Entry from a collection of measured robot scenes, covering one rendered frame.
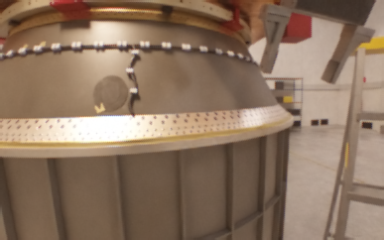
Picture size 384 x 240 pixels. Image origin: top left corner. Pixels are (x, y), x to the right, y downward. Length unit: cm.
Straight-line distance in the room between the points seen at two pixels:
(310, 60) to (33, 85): 836
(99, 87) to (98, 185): 31
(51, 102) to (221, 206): 69
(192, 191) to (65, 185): 40
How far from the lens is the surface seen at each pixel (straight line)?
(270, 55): 35
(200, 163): 66
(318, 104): 878
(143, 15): 89
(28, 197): 80
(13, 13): 118
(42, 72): 85
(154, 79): 69
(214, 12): 101
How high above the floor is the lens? 129
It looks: 7 degrees down
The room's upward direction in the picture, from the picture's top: 1 degrees counter-clockwise
